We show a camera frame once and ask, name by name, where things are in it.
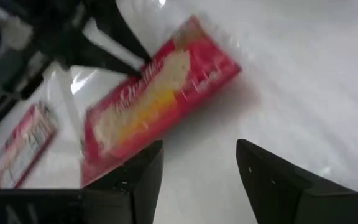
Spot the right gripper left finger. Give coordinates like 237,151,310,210
84,140,164,224

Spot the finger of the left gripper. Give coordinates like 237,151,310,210
60,43,141,78
96,0,152,63

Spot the red popcorn bag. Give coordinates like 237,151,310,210
81,14,242,187
0,101,58,190

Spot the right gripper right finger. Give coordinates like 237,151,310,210
236,139,354,224

